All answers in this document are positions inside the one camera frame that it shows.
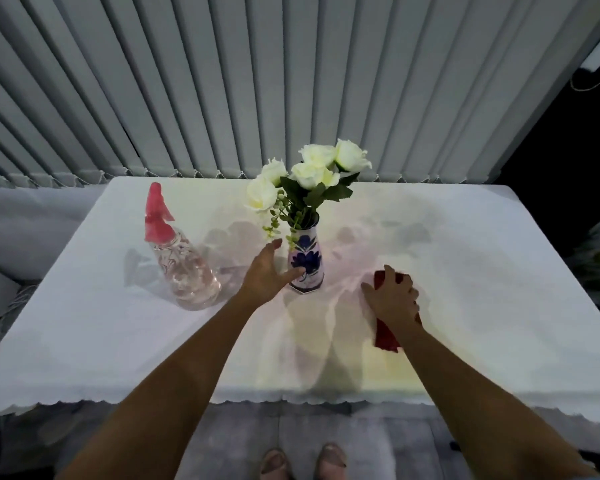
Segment person's right hand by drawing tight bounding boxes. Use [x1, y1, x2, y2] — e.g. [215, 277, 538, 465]
[361, 265, 421, 333]

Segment person's left hand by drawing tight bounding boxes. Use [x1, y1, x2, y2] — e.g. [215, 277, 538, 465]
[239, 238, 307, 308]

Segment red cloth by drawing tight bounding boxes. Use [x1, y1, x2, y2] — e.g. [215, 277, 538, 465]
[373, 270, 423, 353]

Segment person's left forearm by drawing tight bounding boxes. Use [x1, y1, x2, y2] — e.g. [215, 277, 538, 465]
[55, 293, 262, 480]

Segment person's right forearm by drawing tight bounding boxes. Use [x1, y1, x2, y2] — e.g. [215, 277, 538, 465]
[391, 320, 600, 480]

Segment blue and white floral vase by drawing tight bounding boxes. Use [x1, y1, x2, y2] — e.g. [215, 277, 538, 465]
[287, 225, 326, 295]

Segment green stems and leaves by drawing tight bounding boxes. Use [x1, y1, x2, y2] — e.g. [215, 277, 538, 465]
[262, 172, 361, 248]

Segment white rose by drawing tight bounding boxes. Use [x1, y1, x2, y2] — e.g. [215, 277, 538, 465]
[245, 177, 279, 213]
[334, 139, 373, 173]
[290, 162, 341, 190]
[260, 158, 288, 187]
[299, 144, 337, 169]

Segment clear spray bottle pink trigger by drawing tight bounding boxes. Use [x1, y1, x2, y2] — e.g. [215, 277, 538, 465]
[144, 182, 222, 311]

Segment white tablecloth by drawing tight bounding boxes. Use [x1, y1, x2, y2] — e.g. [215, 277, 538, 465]
[0, 176, 600, 428]

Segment person's right shoe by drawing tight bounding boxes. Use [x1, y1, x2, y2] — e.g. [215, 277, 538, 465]
[316, 443, 348, 480]

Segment person's shoe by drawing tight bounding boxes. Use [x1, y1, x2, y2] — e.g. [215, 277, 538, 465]
[260, 449, 292, 480]
[316, 443, 348, 480]

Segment person's left shoe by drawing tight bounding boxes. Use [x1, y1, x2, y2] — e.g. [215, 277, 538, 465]
[260, 449, 292, 480]

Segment grey vertical blinds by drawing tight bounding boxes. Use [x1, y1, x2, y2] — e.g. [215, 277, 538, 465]
[0, 0, 600, 188]

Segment grey sofa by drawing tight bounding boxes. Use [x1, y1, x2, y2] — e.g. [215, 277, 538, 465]
[0, 185, 108, 345]

